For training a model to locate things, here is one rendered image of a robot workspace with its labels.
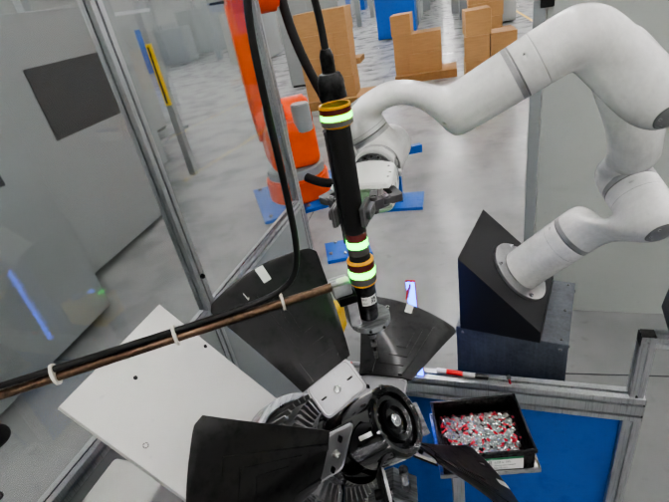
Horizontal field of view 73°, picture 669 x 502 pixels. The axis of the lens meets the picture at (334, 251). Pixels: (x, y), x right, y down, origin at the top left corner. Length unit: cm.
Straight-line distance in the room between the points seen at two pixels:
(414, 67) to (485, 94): 906
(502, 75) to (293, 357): 58
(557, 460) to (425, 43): 885
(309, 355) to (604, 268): 227
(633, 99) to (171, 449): 95
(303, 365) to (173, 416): 25
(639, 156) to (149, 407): 104
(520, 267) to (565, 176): 128
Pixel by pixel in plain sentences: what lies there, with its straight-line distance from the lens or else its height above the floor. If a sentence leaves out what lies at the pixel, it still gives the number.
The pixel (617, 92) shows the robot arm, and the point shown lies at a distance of 89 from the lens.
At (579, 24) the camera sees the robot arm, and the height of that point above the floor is 174.
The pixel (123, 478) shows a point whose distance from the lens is 126.
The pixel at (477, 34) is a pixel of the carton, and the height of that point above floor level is 89.
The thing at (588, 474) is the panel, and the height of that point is 52.
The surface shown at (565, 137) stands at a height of 104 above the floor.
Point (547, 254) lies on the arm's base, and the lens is 132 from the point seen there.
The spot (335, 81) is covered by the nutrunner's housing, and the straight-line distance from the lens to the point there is 61.
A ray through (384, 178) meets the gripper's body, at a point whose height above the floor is 158.
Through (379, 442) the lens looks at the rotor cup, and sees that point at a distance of 76.
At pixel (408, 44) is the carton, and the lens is 982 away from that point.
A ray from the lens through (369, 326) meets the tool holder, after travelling 76.
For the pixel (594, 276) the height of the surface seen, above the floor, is 24.
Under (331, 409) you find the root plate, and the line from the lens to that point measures 83.
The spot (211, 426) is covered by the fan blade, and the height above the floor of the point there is 142.
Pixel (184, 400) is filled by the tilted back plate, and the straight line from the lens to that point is 92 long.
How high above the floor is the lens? 184
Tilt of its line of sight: 29 degrees down
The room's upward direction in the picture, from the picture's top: 11 degrees counter-clockwise
